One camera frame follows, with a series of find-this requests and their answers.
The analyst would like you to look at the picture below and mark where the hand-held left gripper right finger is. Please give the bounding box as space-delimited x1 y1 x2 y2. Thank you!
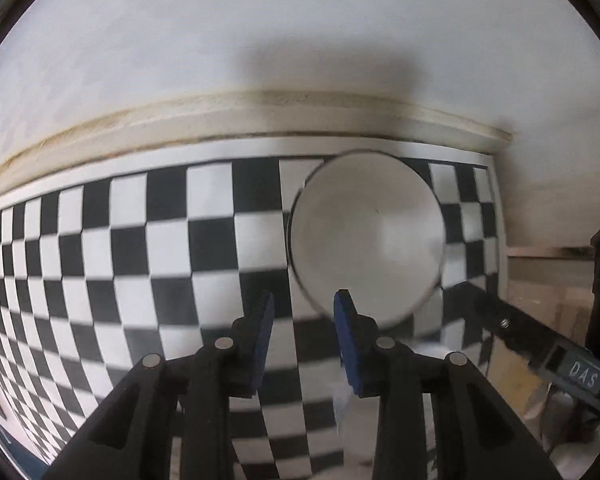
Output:
332 288 563 480

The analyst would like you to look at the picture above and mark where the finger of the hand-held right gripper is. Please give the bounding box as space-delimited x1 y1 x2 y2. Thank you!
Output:
471 291 567 367

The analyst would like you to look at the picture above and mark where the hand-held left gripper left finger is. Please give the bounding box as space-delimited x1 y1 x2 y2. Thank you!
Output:
42 291 276 480

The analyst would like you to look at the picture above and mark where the white round plate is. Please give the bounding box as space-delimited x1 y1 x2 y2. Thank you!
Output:
286 149 447 328

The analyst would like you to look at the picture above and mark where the black and white checkered tablecloth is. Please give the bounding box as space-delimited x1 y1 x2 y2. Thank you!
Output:
0 139 506 480

